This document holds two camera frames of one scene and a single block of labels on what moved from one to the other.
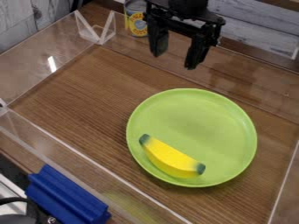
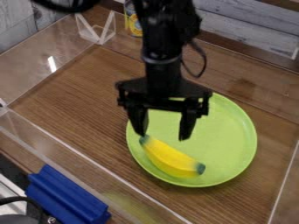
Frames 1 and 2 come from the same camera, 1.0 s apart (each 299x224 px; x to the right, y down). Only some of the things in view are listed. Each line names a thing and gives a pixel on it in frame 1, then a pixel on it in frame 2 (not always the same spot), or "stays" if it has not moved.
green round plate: (203, 124) stays
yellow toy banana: (169, 160) stays
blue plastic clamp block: (62, 200) stays
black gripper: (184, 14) -> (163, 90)
